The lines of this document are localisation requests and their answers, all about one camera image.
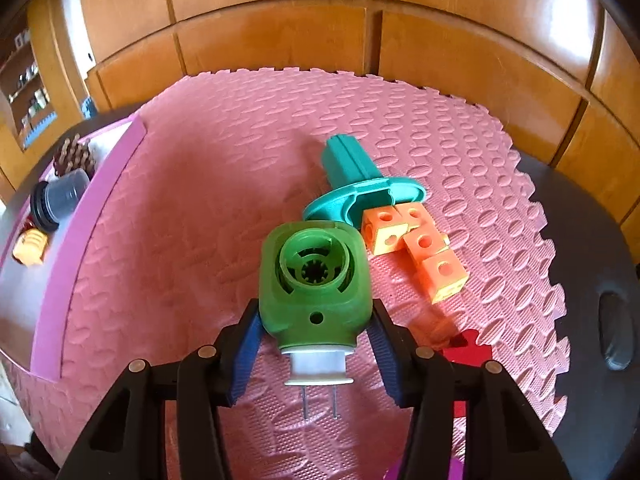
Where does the red small block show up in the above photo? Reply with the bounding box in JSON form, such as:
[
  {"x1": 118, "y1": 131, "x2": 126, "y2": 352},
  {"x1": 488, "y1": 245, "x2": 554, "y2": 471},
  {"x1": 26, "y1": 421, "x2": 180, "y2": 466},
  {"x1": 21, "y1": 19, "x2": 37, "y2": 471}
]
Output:
[{"x1": 442, "y1": 330, "x2": 492, "y2": 418}]

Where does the green plug-in device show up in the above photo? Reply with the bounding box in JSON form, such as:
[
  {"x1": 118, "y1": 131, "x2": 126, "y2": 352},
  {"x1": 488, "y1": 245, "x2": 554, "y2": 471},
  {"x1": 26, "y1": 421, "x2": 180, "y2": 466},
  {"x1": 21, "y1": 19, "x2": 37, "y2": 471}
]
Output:
[{"x1": 258, "y1": 220, "x2": 373, "y2": 416}]

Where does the orange cube block chain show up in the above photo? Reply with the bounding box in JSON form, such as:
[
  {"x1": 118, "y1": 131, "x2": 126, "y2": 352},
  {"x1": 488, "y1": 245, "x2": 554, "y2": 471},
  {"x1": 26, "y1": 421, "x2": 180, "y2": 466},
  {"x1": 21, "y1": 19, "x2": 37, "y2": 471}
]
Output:
[{"x1": 360, "y1": 201, "x2": 471, "y2": 305}]

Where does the teal plastic holder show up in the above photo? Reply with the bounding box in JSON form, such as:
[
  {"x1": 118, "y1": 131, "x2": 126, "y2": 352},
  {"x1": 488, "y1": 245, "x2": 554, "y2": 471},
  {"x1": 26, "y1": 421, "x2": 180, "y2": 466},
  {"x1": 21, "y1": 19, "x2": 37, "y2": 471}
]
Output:
[{"x1": 303, "y1": 134, "x2": 427, "y2": 229}]

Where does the pink foam mat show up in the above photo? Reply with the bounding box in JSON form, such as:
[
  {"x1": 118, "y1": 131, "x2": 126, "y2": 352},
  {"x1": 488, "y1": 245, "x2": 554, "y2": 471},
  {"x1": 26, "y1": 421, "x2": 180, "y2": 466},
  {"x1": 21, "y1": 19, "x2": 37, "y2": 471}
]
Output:
[{"x1": 6, "y1": 66, "x2": 572, "y2": 480}]

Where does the pink storage box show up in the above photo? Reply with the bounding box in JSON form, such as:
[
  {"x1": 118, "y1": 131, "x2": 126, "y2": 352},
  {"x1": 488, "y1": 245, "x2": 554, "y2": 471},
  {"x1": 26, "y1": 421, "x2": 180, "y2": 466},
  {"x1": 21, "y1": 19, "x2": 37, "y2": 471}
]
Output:
[{"x1": 1, "y1": 115, "x2": 146, "y2": 382}]

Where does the yellow plastic gadget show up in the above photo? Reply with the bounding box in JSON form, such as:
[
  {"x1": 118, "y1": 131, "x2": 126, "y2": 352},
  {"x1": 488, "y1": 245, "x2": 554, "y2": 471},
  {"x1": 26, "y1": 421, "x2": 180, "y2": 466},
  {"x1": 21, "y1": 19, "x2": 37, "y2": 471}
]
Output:
[{"x1": 12, "y1": 228, "x2": 49, "y2": 266}]

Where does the brown wooden-pin hairbrush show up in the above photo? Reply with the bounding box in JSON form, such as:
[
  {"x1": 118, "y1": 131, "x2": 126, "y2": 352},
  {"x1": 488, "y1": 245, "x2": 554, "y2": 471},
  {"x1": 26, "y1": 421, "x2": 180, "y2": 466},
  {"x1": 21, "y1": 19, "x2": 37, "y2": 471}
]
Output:
[{"x1": 52, "y1": 134, "x2": 96, "y2": 179}]

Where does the blue foam piece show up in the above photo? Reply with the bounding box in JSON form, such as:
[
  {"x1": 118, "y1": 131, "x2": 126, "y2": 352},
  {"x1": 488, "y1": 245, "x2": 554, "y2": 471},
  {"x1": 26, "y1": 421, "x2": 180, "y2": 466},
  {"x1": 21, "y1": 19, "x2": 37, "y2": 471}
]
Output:
[{"x1": 80, "y1": 96, "x2": 99, "y2": 119}]

